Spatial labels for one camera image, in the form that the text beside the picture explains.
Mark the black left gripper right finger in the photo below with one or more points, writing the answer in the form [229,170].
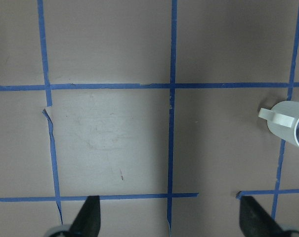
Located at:
[254,221]

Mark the white grey mug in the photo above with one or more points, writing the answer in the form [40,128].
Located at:
[283,120]

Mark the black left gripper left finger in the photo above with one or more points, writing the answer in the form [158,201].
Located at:
[88,221]

